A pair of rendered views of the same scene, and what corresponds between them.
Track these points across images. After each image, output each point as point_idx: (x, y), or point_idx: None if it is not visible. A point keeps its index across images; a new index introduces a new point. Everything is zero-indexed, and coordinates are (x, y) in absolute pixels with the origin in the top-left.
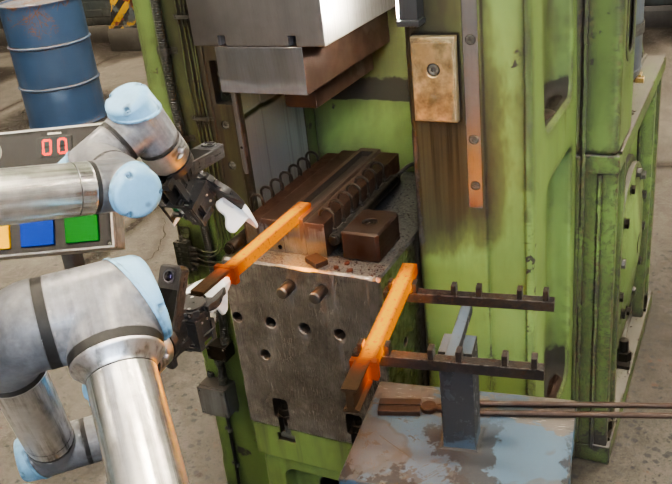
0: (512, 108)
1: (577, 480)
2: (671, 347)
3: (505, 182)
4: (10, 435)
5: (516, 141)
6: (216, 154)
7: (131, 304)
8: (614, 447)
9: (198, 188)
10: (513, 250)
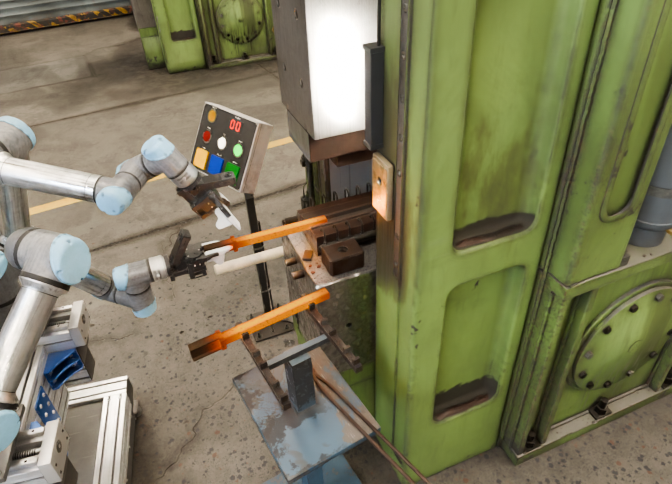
0: (413, 231)
1: (485, 460)
2: (659, 426)
3: (408, 273)
4: (265, 241)
5: (414, 253)
6: (225, 182)
7: (45, 264)
8: (532, 459)
9: (202, 199)
10: (408, 315)
